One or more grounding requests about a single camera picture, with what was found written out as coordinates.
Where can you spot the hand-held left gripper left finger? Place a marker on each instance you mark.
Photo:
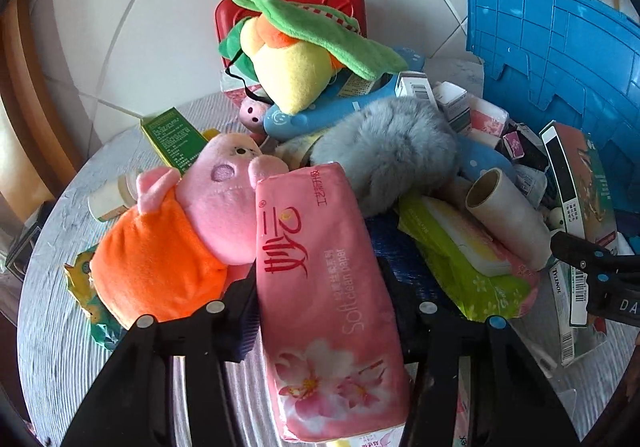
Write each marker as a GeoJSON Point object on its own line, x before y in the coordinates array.
{"type": "Point", "coordinates": [248, 329]}

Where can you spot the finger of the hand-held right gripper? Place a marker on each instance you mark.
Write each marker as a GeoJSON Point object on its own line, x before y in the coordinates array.
{"type": "Point", "coordinates": [595, 258]}

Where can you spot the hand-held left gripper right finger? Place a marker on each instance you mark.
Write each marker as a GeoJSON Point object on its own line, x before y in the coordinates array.
{"type": "Point", "coordinates": [417, 324]}

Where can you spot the pink tissue pack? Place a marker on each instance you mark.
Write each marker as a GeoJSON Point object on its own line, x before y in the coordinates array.
{"type": "Point", "coordinates": [320, 277]}

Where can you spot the pink pig plush orange dress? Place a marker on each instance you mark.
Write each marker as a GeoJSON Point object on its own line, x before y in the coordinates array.
{"type": "Point", "coordinates": [150, 257]}

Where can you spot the blue plastic storage bin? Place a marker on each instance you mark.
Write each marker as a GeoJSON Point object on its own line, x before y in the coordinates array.
{"type": "Point", "coordinates": [550, 37]}

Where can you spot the white red box with barcode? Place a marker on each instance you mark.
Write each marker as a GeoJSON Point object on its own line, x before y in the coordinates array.
{"type": "Point", "coordinates": [575, 297]}

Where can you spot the green wet wipes pack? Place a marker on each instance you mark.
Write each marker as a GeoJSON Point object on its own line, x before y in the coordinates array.
{"type": "Point", "coordinates": [460, 277]}

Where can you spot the green and white box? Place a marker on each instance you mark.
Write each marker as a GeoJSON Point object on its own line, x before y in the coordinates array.
{"type": "Point", "coordinates": [585, 177]}

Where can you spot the dark blue cloth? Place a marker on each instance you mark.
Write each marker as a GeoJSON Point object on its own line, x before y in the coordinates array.
{"type": "Point", "coordinates": [387, 242]}

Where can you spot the cardboard tube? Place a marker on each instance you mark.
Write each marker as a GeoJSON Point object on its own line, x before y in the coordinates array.
{"type": "Point", "coordinates": [510, 222]}

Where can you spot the small purple box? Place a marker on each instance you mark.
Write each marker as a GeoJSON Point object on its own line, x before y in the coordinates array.
{"type": "Point", "coordinates": [513, 145]}

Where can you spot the blue soft toy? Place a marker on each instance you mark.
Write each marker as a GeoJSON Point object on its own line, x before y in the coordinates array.
{"type": "Point", "coordinates": [480, 159]}

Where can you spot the green yellow snack packet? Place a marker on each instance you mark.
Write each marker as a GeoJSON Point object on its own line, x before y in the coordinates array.
{"type": "Point", "coordinates": [82, 287]}

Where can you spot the grey fur ball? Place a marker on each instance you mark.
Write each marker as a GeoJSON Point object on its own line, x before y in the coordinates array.
{"type": "Point", "coordinates": [390, 147]}

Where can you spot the small white bottle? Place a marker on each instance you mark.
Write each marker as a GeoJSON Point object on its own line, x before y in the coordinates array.
{"type": "Point", "coordinates": [107, 202]}

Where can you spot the green cardboard box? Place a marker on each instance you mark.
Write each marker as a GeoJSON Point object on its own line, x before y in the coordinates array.
{"type": "Point", "coordinates": [172, 137]}

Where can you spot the white medicine box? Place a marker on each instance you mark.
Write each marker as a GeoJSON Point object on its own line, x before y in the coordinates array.
{"type": "Point", "coordinates": [452, 104]}

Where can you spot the small pink round toy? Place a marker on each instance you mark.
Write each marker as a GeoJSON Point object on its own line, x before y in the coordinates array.
{"type": "Point", "coordinates": [252, 114]}

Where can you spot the light blue plastic toy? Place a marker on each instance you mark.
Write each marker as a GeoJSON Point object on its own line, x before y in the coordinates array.
{"type": "Point", "coordinates": [320, 113]}

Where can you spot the dark box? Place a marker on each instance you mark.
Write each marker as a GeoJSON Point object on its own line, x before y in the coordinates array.
{"type": "Point", "coordinates": [30, 242]}

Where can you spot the yellow plush with green hat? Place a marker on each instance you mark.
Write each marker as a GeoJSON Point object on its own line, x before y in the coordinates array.
{"type": "Point", "coordinates": [290, 72]}

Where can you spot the red plastic carry case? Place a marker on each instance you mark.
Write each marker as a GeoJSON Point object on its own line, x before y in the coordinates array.
{"type": "Point", "coordinates": [346, 2]}

